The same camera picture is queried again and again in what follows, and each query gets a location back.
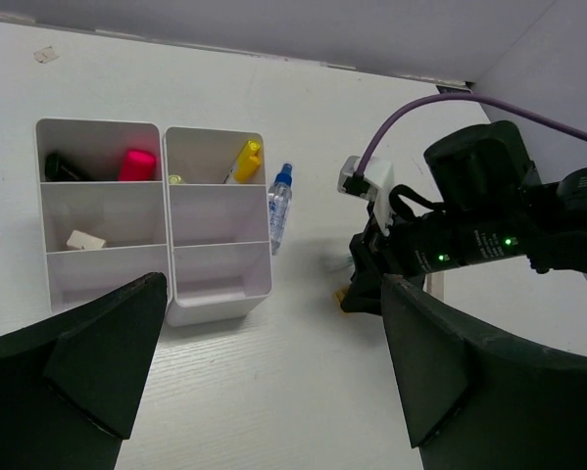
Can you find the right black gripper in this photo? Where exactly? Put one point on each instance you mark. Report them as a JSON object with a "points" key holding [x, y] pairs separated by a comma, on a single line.
{"points": [[473, 395]]}

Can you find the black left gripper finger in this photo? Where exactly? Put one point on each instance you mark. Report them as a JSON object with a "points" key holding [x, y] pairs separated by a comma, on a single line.
{"points": [[71, 385]]}

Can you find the white correction tape dispenser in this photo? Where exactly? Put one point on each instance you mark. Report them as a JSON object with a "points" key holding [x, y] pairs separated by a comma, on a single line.
{"points": [[81, 241]]}

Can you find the tan eraser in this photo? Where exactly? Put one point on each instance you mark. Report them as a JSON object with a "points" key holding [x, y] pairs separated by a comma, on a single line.
{"points": [[338, 296]]}

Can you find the green cap black highlighter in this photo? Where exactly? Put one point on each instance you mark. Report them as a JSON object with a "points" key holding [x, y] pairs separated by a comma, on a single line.
{"points": [[58, 168]]}

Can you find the pale yellow pen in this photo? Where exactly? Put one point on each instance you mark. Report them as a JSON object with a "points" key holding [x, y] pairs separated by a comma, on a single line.
{"points": [[175, 179]]}

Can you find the white eraser block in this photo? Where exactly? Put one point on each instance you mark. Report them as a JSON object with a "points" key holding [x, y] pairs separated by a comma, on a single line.
{"points": [[434, 285]]}

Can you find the pink cap black highlighter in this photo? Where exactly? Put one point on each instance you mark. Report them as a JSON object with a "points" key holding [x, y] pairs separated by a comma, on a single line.
{"points": [[137, 165]]}

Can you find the white marker yellow cap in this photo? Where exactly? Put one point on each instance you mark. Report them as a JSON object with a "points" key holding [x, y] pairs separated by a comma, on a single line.
{"points": [[243, 170]]}

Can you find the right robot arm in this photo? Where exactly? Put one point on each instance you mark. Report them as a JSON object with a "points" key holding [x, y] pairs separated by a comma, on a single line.
{"points": [[493, 198]]}

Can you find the right white divided organizer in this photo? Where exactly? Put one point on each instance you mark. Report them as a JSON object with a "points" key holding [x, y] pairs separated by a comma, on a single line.
{"points": [[219, 233]]}

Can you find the white divided organizer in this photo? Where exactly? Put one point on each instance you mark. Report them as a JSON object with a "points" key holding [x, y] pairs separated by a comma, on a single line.
{"points": [[219, 233], [130, 216]]}

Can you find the left white divided organizer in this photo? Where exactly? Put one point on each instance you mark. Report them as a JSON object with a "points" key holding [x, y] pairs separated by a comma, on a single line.
{"points": [[130, 216]]}

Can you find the blue cap spray bottle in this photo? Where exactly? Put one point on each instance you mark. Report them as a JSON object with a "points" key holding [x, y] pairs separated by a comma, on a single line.
{"points": [[280, 197]]}

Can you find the dark corner label right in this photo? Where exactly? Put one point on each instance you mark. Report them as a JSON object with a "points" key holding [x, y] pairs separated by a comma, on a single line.
{"points": [[443, 89]]}

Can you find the small white scrap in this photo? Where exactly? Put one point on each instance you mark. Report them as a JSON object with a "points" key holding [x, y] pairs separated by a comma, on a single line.
{"points": [[45, 55]]}

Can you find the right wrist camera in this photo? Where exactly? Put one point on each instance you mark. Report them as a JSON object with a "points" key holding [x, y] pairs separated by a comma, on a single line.
{"points": [[373, 186]]}

